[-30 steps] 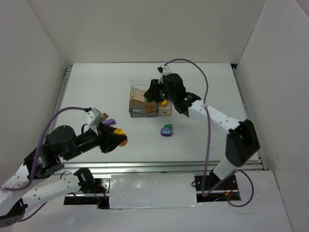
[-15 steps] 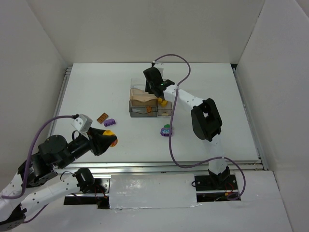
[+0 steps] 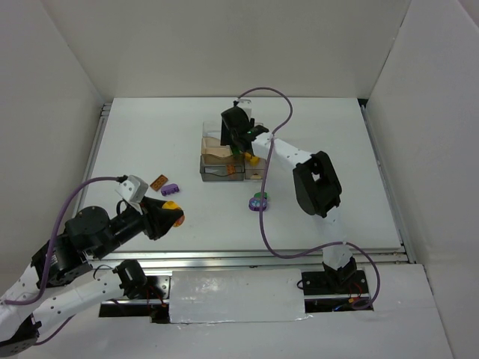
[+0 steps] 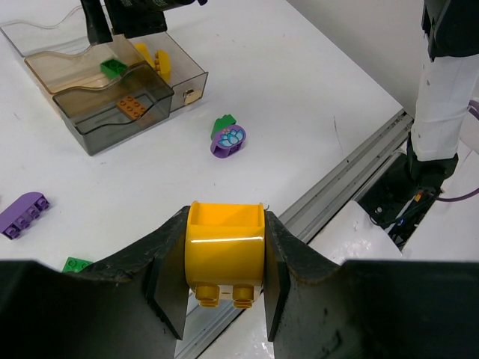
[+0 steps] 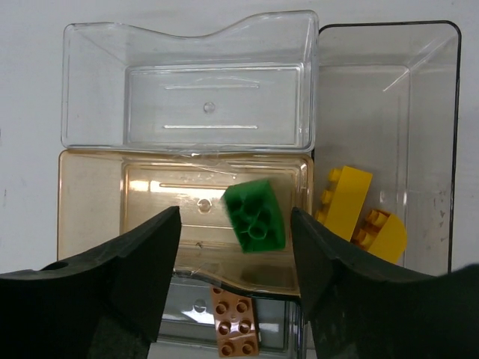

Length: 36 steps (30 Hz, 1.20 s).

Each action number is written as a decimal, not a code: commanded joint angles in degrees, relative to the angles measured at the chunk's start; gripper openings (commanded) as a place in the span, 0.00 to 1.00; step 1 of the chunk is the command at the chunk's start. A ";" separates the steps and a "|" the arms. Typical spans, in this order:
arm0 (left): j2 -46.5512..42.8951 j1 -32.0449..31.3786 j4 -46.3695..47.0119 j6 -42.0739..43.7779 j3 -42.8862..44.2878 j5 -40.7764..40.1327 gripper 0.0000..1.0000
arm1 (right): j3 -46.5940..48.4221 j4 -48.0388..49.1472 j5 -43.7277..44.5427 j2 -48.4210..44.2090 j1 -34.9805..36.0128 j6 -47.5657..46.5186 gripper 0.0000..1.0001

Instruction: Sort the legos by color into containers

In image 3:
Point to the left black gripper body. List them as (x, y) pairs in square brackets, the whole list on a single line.
[(150, 218)]

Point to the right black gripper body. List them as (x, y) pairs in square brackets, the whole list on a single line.
[(236, 138)]

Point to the yellow flower lego piece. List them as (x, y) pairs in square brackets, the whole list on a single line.
[(175, 209)]

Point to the purple lego brick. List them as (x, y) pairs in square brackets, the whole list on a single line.
[(167, 190)]

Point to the orange lego plate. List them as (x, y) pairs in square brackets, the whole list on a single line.
[(159, 182)]

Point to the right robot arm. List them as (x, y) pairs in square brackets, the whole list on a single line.
[(316, 185)]

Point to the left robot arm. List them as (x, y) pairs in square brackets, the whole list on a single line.
[(39, 299)]

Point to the clear plastic bin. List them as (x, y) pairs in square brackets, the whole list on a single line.
[(212, 129)]

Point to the grey tinted plastic bin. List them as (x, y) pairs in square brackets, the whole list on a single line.
[(218, 173)]

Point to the tall clear drawer bin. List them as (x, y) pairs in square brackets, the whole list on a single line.
[(256, 172)]

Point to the green leaf lego brick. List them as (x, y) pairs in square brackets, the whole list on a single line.
[(258, 195)]

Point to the purple lotus lego piece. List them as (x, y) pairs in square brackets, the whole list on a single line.
[(257, 204)]

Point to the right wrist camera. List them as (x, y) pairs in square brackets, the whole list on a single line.
[(245, 105)]

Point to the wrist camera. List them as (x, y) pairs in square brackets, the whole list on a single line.
[(132, 189), (245, 105)]

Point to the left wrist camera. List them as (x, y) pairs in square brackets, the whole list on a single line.
[(132, 189)]

